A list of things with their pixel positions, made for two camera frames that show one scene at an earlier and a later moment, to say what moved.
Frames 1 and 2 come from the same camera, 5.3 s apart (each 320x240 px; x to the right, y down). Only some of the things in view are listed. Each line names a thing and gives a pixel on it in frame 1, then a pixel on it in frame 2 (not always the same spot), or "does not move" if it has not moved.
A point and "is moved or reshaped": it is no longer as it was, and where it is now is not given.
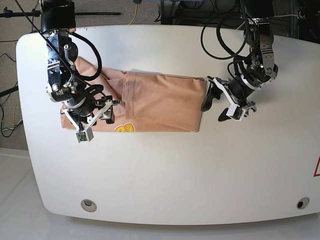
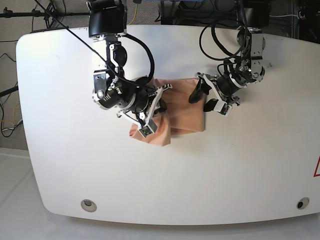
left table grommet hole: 88,205 does not move
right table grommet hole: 302,203 does not move
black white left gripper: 86,117 → 146,99
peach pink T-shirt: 148,102 is moved or reshaped
